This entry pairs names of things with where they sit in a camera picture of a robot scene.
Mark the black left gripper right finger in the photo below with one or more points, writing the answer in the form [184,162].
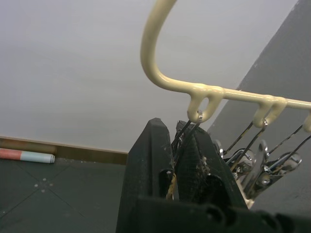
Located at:
[216,184]

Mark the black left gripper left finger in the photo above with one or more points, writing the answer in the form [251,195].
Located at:
[145,155]

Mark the wooden baseboard strip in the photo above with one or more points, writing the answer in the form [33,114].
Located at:
[80,151]

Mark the red and light-blue marker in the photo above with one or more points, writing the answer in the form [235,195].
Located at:
[29,156]

